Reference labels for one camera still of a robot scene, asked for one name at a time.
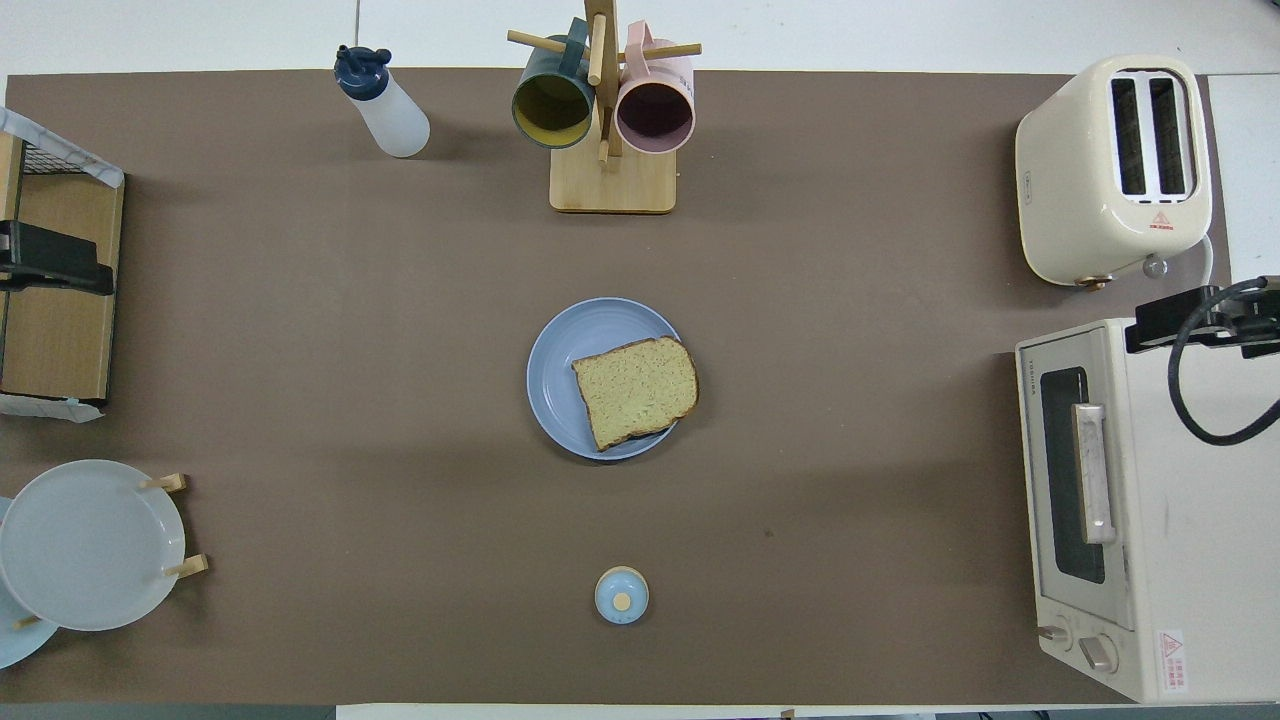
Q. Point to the small blue call bell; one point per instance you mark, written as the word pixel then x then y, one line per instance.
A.
pixel 622 595

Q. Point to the wooden plate rack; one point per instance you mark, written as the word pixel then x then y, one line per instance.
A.
pixel 190 566

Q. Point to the cream two-slot toaster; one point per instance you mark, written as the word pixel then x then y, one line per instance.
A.
pixel 1070 180

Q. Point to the blue round plate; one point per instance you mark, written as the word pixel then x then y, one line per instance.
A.
pixel 560 350

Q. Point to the brown table mat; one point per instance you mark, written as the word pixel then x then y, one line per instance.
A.
pixel 850 450

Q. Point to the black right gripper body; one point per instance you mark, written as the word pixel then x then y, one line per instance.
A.
pixel 1265 300

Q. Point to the pink mug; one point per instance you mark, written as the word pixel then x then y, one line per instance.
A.
pixel 655 115

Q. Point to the wooden box shelf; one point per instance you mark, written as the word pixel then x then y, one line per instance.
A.
pixel 60 150

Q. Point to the light blue plate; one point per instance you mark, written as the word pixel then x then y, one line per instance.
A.
pixel 20 645

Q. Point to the teal mug yellow inside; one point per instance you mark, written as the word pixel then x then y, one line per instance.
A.
pixel 552 105

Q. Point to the cream toaster oven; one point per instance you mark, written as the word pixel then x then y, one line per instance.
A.
pixel 1200 520

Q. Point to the pale grey plate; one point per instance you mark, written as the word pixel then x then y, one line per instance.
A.
pixel 90 545

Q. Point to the white seasoning bottle blue cap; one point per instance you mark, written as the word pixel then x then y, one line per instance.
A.
pixel 395 120

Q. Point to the slice of brown bread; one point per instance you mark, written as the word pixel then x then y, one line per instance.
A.
pixel 640 390

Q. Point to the wooden mug tree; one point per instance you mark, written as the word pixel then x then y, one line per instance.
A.
pixel 612 185

